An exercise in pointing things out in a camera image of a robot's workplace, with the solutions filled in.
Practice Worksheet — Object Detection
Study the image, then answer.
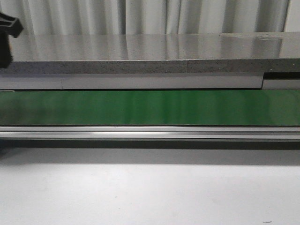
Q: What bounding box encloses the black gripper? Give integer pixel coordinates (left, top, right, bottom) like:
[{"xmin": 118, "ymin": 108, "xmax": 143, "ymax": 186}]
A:
[{"xmin": 0, "ymin": 12, "xmax": 23, "ymax": 68}]

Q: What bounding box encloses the white pleated curtain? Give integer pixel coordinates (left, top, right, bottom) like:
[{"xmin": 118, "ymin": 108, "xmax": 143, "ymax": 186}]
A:
[{"xmin": 0, "ymin": 0, "xmax": 300, "ymax": 35}]

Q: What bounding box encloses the grey stone counter slab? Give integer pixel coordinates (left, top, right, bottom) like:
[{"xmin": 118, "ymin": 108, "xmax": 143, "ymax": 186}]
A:
[{"xmin": 0, "ymin": 32, "xmax": 300, "ymax": 75}]

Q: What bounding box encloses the green conveyor belt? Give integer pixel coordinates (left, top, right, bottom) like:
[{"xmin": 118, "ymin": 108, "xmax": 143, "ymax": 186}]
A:
[{"xmin": 0, "ymin": 90, "xmax": 300, "ymax": 126}]

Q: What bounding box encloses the grey conveyor back rail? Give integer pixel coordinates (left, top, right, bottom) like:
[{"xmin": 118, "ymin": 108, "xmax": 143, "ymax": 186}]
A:
[{"xmin": 0, "ymin": 72, "xmax": 300, "ymax": 91}]

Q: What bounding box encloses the aluminium conveyor front rail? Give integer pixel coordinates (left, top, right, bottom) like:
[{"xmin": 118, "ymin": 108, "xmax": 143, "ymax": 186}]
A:
[{"xmin": 0, "ymin": 126, "xmax": 300, "ymax": 141}]

